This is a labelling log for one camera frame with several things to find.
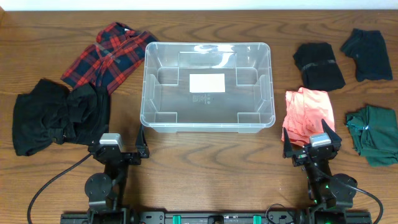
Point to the black garment with band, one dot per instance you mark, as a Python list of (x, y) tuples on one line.
[(317, 64)]

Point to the red plaid flannel shirt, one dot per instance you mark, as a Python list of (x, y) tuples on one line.
[(117, 52)]

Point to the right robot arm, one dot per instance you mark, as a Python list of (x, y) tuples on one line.
[(332, 194)]

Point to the dark green folded garment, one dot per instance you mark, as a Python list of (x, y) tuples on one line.
[(374, 133)]

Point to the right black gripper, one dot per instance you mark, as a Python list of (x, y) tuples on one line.
[(300, 157)]

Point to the dark navy garment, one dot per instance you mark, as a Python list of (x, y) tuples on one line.
[(368, 50)]

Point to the clear plastic storage bin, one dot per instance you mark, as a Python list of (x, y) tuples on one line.
[(207, 87)]

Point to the coral pink folded shirt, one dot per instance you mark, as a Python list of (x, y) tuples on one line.
[(305, 111)]

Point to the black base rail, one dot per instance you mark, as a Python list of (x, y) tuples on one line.
[(186, 218)]

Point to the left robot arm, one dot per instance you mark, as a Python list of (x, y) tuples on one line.
[(105, 190)]

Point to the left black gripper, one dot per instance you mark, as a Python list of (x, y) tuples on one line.
[(123, 156)]

